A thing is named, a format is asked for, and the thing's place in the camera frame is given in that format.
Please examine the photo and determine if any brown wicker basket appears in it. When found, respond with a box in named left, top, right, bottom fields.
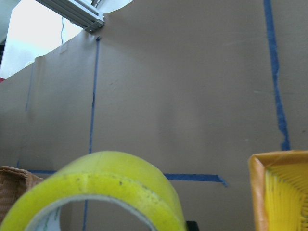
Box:
left=0, top=166, right=43, bottom=223

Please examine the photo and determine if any aluminium frame post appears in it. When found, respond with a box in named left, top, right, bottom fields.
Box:
left=37, top=0, right=104, bottom=33

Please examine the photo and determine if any yellow tape roll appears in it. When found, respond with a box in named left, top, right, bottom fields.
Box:
left=0, top=151, right=187, bottom=231

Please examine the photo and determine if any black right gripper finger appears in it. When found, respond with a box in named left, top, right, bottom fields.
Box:
left=186, top=221, right=199, bottom=231

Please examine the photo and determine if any yellow plastic basket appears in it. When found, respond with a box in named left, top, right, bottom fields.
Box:
left=249, top=150, right=308, bottom=231

